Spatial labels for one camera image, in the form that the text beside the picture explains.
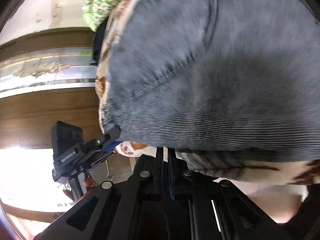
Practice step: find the beige leaf pattern blanket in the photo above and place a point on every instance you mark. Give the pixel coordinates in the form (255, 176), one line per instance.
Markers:
(125, 104)

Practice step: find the dark wooden wardrobe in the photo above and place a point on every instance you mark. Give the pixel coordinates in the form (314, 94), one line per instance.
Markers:
(47, 77)

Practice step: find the grey blue denim pants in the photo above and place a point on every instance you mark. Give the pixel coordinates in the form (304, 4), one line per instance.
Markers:
(210, 70)

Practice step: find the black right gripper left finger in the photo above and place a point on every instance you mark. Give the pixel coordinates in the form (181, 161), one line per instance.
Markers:
(128, 210)

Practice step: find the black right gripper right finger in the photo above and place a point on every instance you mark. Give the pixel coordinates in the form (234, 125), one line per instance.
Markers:
(217, 209)

